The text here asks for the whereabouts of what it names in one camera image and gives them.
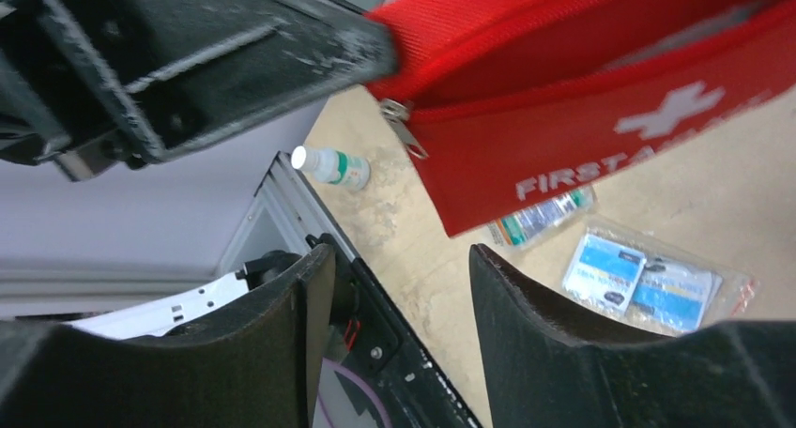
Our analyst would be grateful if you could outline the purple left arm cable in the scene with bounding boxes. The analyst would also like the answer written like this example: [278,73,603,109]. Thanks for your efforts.
[316,358,394,428]

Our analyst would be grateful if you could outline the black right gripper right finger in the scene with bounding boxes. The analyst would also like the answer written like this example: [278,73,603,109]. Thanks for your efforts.
[469,244,795,427]

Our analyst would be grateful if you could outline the clear zip bag of pads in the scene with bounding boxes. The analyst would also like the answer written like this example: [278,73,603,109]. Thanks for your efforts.
[561,216,758,336]

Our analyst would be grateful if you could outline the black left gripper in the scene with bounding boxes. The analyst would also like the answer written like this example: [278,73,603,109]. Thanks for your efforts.
[1,0,398,181]

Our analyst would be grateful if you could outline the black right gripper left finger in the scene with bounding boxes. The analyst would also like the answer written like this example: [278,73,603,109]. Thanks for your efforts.
[1,245,335,427]

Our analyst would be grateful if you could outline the green white mask packet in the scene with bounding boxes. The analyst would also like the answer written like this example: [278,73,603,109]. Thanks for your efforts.
[483,186,596,249]

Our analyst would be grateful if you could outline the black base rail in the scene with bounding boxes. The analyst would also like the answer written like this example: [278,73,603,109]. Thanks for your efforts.
[305,233,482,427]

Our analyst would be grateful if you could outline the red first aid pouch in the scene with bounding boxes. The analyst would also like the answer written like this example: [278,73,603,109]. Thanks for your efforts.
[367,0,795,237]

